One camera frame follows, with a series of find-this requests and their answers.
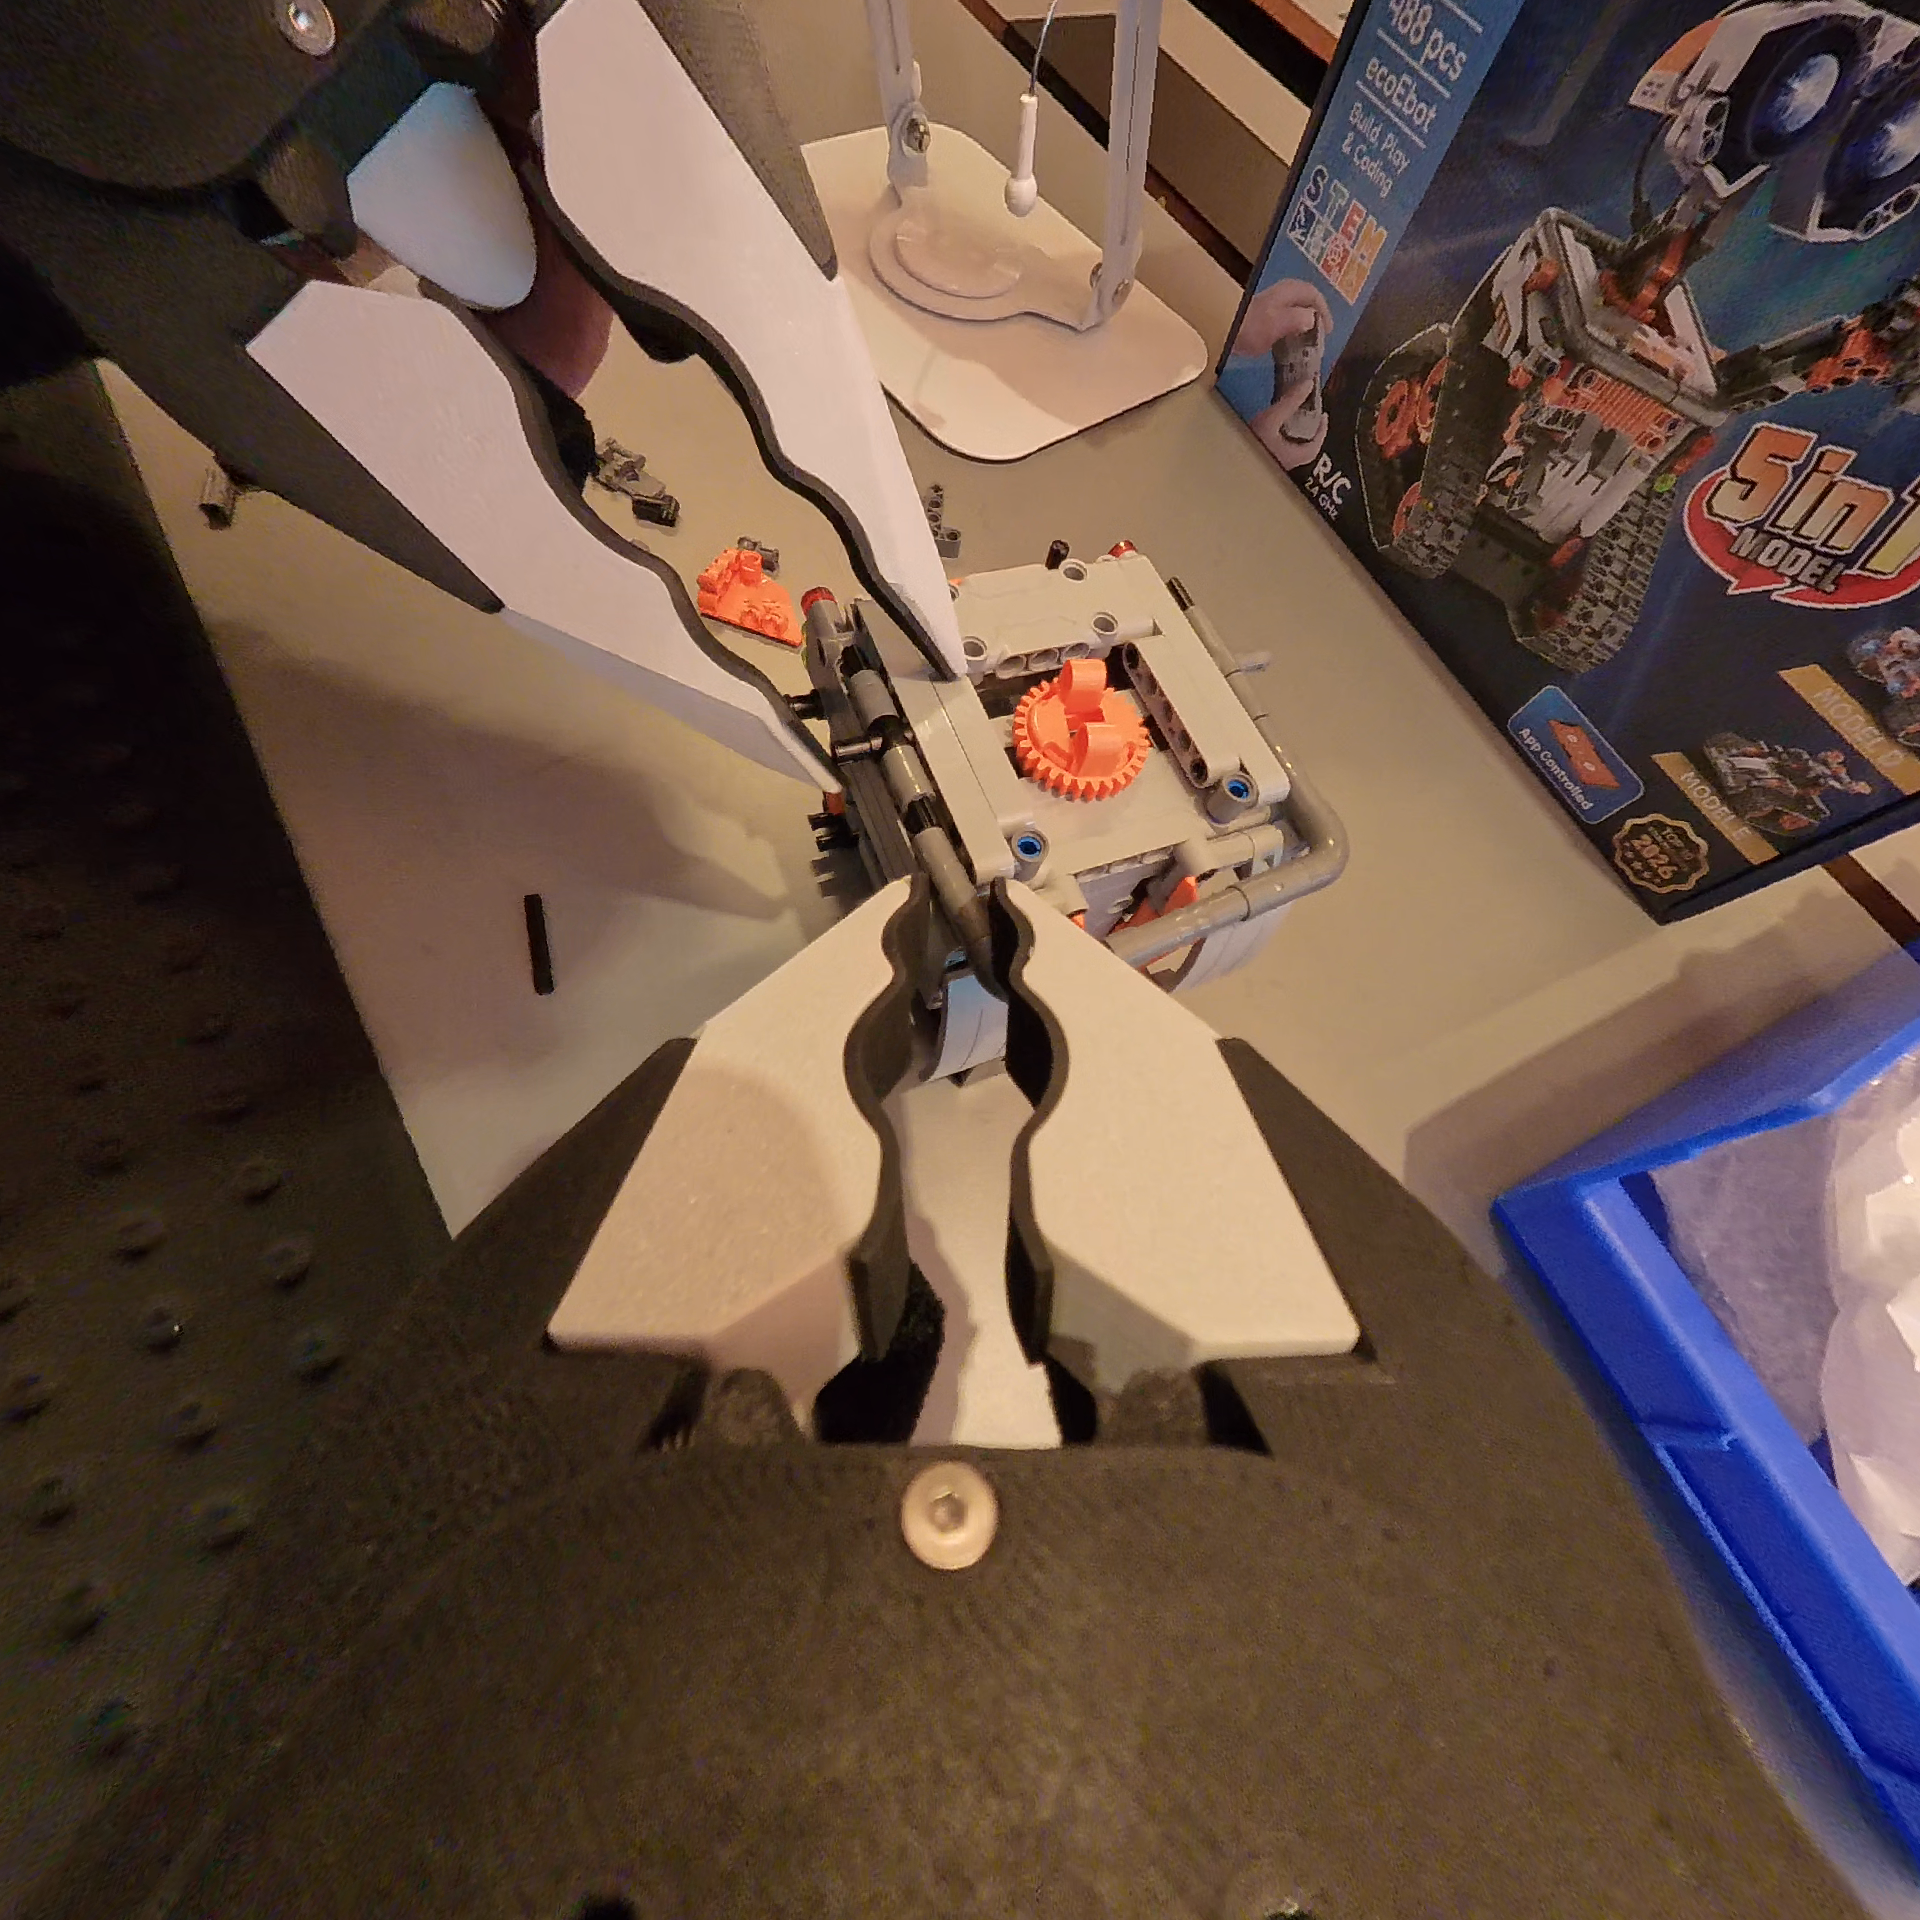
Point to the grey white toy robot model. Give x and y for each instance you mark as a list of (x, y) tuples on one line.
[(1110, 750)]

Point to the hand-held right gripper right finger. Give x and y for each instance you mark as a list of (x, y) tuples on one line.
[(1201, 1201)]

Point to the clear plastic bags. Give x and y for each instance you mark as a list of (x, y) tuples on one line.
[(1830, 1292)]

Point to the grey axle rod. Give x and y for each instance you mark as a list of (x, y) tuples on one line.
[(876, 720)]

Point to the blue storage bin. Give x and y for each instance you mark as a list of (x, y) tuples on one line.
[(1681, 1440)]

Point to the orange panel piece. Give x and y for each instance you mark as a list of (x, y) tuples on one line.
[(749, 593)]

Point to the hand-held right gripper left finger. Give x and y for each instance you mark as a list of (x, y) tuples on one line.
[(721, 1201)]

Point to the blue robot kit box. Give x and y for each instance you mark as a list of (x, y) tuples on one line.
[(1621, 391)]

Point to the dark grey elbow connector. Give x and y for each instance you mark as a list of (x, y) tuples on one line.
[(949, 891)]

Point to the small dark grey piece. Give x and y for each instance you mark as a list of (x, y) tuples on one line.
[(222, 490)]

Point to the small black pin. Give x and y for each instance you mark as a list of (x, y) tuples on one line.
[(544, 939)]

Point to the white stand base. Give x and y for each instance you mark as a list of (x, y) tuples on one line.
[(989, 332)]

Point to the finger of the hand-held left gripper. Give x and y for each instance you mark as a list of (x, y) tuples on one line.
[(509, 481), (706, 211)]

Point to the dark grey axle pin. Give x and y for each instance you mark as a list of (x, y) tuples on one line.
[(1201, 911)]

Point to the dark grey connector plate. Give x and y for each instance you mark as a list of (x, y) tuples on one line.
[(632, 476)]

